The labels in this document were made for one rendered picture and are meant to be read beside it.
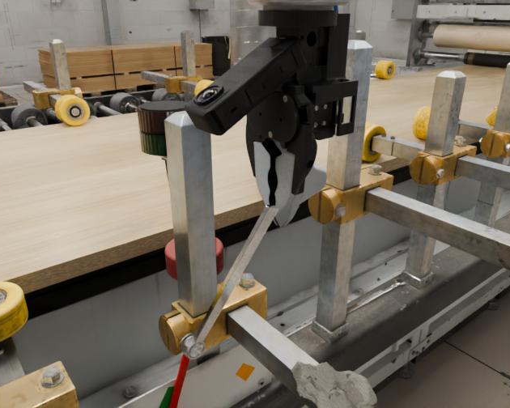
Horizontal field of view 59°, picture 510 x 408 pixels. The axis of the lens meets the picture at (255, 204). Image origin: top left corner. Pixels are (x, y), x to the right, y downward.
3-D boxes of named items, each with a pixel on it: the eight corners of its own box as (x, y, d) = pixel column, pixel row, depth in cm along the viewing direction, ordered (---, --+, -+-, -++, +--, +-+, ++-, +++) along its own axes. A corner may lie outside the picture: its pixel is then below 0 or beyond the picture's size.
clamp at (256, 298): (267, 319, 60) (267, 287, 58) (179, 364, 53) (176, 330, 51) (242, 299, 64) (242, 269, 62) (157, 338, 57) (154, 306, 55)
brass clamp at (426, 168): (475, 172, 84) (480, 146, 82) (435, 189, 76) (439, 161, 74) (444, 164, 88) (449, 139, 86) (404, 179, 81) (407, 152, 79)
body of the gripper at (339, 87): (355, 140, 45) (367, 10, 40) (292, 156, 40) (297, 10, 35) (303, 125, 51) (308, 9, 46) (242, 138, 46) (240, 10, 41)
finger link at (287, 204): (332, 223, 48) (338, 141, 45) (291, 240, 45) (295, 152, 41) (312, 214, 51) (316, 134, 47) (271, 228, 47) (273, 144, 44)
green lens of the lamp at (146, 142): (204, 149, 50) (203, 129, 49) (155, 159, 47) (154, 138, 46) (178, 138, 55) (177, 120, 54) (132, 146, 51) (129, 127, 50)
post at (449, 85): (422, 310, 93) (468, 70, 73) (413, 316, 91) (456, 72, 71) (408, 302, 95) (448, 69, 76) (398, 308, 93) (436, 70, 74)
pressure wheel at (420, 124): (427, 135, 106) (440, 146, 112) (441, 104, 105) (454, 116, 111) (405, 130, 110) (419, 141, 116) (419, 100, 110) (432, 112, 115)
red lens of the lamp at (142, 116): (203, 127, 49) (202, 107, 48) (154, 136, 46) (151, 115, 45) (176, 117, 54) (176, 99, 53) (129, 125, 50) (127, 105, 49)
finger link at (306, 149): (314, 196, 43) (320, 104, 39) (303, 200, 42) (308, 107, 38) (282, 182, 46) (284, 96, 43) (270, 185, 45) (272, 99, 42)
